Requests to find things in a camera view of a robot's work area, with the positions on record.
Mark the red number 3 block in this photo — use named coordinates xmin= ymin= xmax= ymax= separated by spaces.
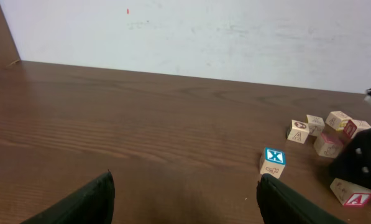
xmin=343 ymin=119 xmax=371 ymax=139

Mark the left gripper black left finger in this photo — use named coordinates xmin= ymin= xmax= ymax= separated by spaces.
xmin=22 ymin=171 xmax=115 ymax=224

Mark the blue X wooden block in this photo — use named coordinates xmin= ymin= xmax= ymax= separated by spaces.
xmin=259 ymin=147 xmax=286 ymax=179

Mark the red M wooden block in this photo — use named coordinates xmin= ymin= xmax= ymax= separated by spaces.
xmin=313 ymin=133 xmax=344 ymax=158

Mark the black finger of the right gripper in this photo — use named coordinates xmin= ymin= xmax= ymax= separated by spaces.
xmin=329 ymin=128 xmax=371 ymax=190

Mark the blue sided wooden block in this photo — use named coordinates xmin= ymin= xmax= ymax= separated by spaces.
xmin=306 ymin=114 xmax=325 ymax=137

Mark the red A wooden block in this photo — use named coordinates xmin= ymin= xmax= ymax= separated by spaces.
xmin=330 ymin=178 xmax=371 ymax=207

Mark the yellow sided wooden block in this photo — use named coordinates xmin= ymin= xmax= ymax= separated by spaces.
xmin=325 ymin=111 xmax=352 ymax=131

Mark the brown circle wooden block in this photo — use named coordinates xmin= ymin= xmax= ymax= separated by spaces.
xmin=286 ymin=119 xmax=309 ymax=144

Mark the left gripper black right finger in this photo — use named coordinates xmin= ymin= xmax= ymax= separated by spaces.
xmin=256 ymin=174 xmax=344 ymax=224

